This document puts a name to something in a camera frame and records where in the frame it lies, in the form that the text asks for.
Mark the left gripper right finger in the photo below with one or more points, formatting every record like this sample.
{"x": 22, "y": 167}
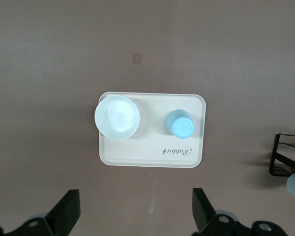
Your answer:
{"x": 204, "y": 214}

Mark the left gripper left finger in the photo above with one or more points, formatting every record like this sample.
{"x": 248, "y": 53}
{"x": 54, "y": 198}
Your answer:
{"x": 64, "y": 211}

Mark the light blue cup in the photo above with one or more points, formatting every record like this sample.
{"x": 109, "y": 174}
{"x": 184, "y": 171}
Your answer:
{"x": 181, "y": 125}

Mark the black rack with wooden bar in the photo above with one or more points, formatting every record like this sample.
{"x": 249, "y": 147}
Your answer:
{"x": 275, "y": 147}

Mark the beige plastic tray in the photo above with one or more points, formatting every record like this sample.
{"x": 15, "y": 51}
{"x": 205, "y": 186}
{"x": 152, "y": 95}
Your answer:
{"x": 152, "y": 147}

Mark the white ceramic bowl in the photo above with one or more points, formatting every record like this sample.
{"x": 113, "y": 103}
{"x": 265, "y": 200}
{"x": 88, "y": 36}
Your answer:
{"x": 116, "y": 118}

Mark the square tape patch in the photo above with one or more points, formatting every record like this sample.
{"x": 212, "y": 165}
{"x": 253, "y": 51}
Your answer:
{"x": 137, "y": 58}

